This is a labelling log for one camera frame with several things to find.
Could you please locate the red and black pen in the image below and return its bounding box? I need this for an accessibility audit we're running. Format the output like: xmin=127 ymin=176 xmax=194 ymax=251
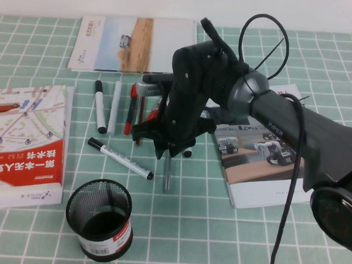
xmin=123 ymin=82 xmax=141 ymax=136

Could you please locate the grey pen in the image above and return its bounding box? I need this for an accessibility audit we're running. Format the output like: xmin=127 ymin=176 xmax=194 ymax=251
xmin=162 ymin=154 xmax=174 ymax=195

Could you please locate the dark red pencil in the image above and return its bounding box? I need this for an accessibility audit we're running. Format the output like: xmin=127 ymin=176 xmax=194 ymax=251
xmin=134 ymin=95 xmax=147 ymax=148

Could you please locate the red map cover book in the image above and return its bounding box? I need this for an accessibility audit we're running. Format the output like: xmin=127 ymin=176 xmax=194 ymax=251
xmin=0 ymin=81 xmax=70 ymax=192

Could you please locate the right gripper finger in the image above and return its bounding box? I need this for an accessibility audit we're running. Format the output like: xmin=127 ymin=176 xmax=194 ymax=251
xmin=153 ymin=134 xmax=173 ymax=162
xmin=169 ymin=139 xmax=196 ymax=158

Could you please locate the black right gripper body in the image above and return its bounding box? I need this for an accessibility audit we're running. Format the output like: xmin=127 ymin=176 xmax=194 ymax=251
xmin=131 ymin=36 xmax=245 ymax=151

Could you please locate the black cable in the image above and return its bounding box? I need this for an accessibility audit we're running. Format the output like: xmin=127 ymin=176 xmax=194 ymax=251
xmin=185 ymin=17 xmax=314 ymax=264

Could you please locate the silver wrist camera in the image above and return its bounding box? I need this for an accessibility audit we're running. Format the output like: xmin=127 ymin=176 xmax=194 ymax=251
xmin=135 ymin=72 xmax=174 ymax=99

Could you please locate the white AgileX brochure red title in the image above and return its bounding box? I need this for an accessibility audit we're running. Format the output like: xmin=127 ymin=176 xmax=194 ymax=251
xmin=67 ymin=14 xmax=183 ymax=78

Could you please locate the AgileX brochure robot lab photo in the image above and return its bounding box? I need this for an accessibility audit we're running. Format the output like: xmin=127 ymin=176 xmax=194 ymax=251
xmin=200 ymin=78 xmax=320 ymax=213

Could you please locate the red and white map book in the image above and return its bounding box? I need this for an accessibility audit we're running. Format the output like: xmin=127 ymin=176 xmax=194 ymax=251
xmin=0 ymin=81 xmax=75 ymax=215

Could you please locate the desert landscape brochure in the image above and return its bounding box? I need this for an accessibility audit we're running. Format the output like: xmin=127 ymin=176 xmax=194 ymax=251
xmin=92 ymin=14 xmax=199 ymax=78

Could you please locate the all white marker pen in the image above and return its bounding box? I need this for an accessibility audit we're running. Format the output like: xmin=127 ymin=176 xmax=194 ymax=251
xmin=106 ymin=80 xmax=123 ymax=137

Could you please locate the green checkered tablecloth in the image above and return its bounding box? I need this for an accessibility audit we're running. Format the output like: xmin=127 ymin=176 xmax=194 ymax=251
xmin=0 ymin=13 xmax=352 ymax=264

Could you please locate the plain white marker black cap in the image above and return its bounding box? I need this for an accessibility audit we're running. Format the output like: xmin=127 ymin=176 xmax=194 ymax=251
xmin=91 ymin=80 xmax=110 ymax=135

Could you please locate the red gel pen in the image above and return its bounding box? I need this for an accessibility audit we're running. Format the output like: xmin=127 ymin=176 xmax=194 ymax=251
xmin=146 ymin=94 xmax=164 ymax=122

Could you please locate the black mesh pen holder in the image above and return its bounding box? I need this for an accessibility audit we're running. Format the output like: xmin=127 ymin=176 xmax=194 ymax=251
xmin=63 ymin=176 xmax=137 ymax=260

